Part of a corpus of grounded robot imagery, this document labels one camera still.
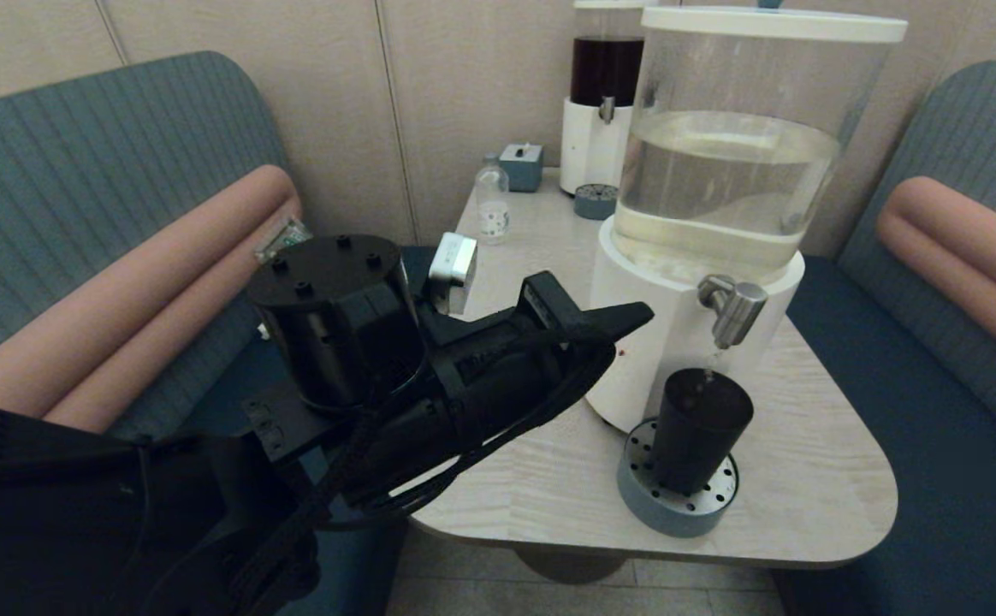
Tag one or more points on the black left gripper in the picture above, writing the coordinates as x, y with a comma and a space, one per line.
481, 385

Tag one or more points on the black plastic cup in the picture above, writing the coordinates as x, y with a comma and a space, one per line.
699, 436

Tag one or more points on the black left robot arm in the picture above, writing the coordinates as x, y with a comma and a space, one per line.
327, 325

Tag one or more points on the small blue drip tray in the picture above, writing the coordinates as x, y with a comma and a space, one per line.
595, 203

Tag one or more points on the clear plastic bottle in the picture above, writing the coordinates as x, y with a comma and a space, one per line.
493, 205

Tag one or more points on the blue tissue box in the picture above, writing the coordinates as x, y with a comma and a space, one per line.
522, 168

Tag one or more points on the steel dispenser tap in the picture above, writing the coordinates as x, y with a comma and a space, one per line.
739, 306

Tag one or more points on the dark drink dispenser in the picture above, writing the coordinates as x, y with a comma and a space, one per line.
592, 144

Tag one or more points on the large blue perforated drip tray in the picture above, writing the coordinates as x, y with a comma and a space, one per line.
635, 505

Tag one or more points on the large clear water dispenser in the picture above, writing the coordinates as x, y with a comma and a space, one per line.
720, 171

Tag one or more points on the clear snack packet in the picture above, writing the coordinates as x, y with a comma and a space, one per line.
286, 239

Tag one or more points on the teal ribbed booth sofa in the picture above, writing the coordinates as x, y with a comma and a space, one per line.
934, 479
79, 154

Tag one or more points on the pink bolster cushion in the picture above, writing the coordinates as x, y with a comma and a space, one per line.
121, 316
969, 257

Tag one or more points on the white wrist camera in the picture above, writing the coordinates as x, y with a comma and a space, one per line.
453, 259

